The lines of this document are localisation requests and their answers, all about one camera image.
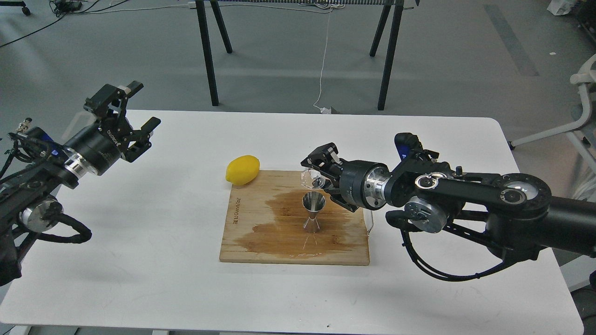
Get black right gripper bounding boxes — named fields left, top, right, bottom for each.
left=301, top=142, right=390, bottom=213

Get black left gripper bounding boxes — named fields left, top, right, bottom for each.
left=64, top=81, right=161, bottom=175

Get clear glass cup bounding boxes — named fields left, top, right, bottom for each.
left=300, top=168, right=327, bottom=189

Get steel double jigger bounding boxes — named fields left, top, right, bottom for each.
left=302, top=191, right=326, bottom=233

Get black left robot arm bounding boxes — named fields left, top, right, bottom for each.
left=0, top=81, right=161, bottom=286

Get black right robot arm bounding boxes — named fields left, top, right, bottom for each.
left=301, top=132, right=596, bottom=282

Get wooden cutting board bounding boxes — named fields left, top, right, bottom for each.
left=219, top=170, right=370, bottom=266

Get yellow lemon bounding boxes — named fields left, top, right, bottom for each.
left=225, top=155, right=260, bottom=186

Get black trestle table legs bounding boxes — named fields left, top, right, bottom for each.
left=193, top=0, right=420, bottom=111

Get white power cable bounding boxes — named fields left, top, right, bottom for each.
left=313, top=7, right=334, bottom=114

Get white chair frame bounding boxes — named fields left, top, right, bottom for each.
left=508, top=55, right=596, bottom=174

